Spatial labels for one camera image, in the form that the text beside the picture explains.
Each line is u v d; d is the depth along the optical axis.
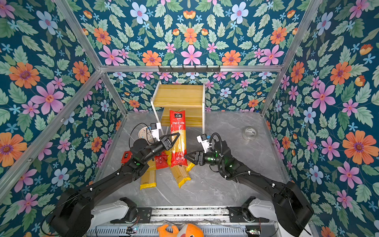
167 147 0.66
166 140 0.67
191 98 0.81
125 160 0.90
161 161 0.87
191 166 0.89
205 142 0.69
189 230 0.63
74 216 0.40
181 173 0.84
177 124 0.72
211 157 0.65
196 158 0.65
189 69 0.92
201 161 0.65
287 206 0.40
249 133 1.06
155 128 0.68
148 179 0.84
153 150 0.65
